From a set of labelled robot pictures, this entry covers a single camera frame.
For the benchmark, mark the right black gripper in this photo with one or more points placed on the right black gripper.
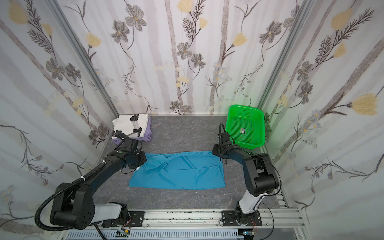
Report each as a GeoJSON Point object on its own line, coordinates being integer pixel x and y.
{"type": "Point", "coordinates": [223, 140]}

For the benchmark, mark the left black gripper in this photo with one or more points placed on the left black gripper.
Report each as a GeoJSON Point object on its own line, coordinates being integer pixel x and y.
{"type": "Point", "coordinates": [126, 133]}

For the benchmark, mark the teal blue t-shirt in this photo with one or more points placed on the teal blue t-shirt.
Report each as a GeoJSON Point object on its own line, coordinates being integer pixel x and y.
{"type": "Point", "coordinates": [180, 171]}

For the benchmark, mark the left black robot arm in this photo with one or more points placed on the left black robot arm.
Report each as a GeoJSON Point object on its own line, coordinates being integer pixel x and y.
{"type": "Point", "coordinates": [74, 206]}

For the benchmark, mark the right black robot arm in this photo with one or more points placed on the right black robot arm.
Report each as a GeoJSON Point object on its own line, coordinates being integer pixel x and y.
{"type": "Point", "coordinates": [261, 178]}

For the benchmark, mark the purple folded t-shirt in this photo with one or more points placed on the purple folded t-shirt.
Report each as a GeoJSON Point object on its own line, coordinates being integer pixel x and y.
{"type": "Point", "coordinates": [145, 135]}

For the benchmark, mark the green plastic basket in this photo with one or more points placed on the green plastic basket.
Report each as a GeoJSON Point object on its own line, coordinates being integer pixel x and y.
{"type": "Point", "coordinates": [246, 126]}

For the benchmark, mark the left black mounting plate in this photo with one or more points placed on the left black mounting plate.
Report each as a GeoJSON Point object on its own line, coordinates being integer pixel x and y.
{"type": "Point", "coordinates": [135, 219]}

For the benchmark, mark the black mounting plate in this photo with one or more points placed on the black mounting plate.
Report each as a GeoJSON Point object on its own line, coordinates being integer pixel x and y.
{"type": "Point", "coordinates": [235, 218]}
{"type": "Point", "coordinates": [135, 219]}

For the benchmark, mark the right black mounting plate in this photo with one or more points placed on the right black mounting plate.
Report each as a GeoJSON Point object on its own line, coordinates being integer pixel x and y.
{"type": "Point", "coordinates": [235, 218]}

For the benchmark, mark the white slotted cable duct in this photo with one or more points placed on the white slotted cable duct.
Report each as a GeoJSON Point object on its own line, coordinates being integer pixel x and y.
{"type": "Point", "coordinates": [178, 234]}

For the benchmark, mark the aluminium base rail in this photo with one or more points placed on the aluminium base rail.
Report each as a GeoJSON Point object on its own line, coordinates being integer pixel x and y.
{"type": "Point", "coordinates": [211, 219]}

